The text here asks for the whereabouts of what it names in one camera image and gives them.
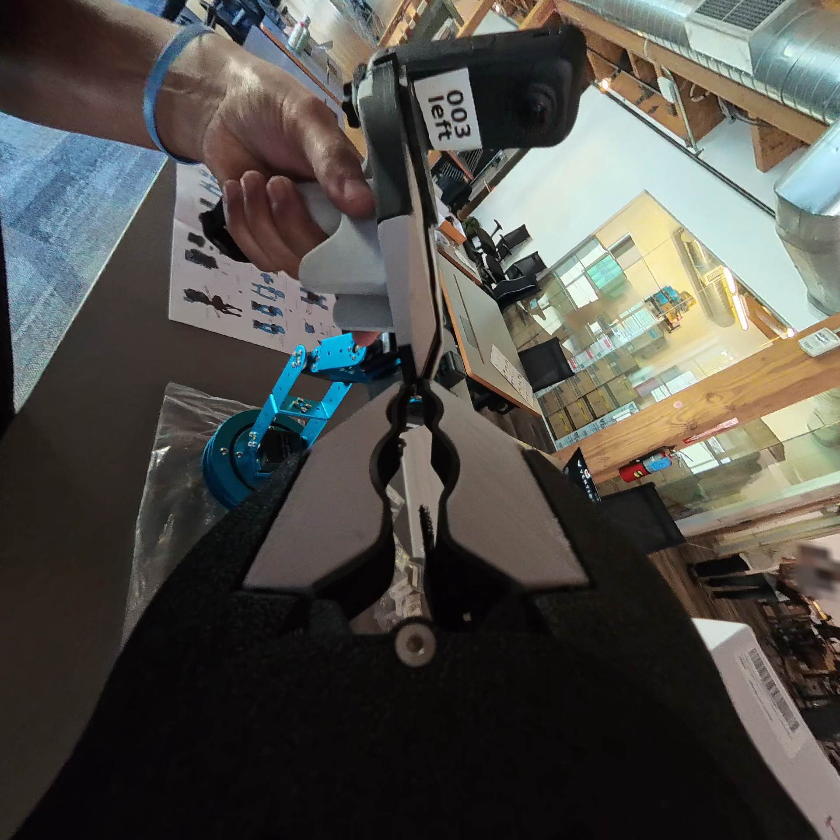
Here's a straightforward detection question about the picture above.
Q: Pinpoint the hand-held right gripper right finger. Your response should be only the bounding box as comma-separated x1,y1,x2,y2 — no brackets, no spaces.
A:
420,382,590,593

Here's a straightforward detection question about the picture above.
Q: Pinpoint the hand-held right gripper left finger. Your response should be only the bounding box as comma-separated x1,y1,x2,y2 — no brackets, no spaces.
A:
241,384,406,595

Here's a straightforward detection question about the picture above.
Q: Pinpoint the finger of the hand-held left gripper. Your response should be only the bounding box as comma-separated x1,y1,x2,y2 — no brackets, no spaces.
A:
379,213,434,389
421,220,445,385

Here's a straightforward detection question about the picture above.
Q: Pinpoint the blue toy robot arm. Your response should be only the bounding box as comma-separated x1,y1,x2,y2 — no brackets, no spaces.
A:
202,335,401,511

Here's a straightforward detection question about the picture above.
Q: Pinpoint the person's left forearm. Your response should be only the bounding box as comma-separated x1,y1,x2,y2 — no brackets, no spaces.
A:
0,0,217,165

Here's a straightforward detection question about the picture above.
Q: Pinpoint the grey desk with orange edge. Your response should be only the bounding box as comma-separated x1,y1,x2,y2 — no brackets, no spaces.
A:
436,252,546,419
262,13,350,101

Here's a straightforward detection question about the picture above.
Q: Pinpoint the dark grey desk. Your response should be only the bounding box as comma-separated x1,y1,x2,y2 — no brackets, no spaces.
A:
0,157,572,840

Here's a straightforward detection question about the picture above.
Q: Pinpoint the person's left hand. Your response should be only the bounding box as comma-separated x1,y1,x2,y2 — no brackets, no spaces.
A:
159,31,378,275

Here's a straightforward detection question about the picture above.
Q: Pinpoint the black laptop with stickers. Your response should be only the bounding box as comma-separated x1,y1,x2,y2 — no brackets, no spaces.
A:
561,448,602,504

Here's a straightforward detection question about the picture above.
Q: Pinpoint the printed paper leaflet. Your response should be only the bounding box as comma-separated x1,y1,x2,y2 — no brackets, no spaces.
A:
489,344,536,396

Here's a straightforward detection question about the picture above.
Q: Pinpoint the stack of cardboard boxes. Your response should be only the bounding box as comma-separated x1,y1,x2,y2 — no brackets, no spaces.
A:
538,367,641,442

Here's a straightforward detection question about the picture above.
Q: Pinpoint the red fire extinguisher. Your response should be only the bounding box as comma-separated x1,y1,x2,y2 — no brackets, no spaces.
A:
620,446,677,484

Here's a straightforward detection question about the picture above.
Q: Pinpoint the large clear plastic bag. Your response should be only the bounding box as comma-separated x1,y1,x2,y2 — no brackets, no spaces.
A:
125,382,309,631

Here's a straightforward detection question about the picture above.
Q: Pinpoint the assembly instruction manual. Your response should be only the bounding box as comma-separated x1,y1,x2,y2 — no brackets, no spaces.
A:
169,161,401,350

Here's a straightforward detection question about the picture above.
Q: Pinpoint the blue wristband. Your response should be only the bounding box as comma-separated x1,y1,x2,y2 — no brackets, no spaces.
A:
142,25,215,165

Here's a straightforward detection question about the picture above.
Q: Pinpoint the person's black clothing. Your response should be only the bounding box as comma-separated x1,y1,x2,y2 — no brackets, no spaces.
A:
0,217,17,435

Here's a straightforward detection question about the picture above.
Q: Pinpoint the silver ceiling duct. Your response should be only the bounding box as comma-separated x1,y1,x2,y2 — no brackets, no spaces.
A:
571,0,840,317

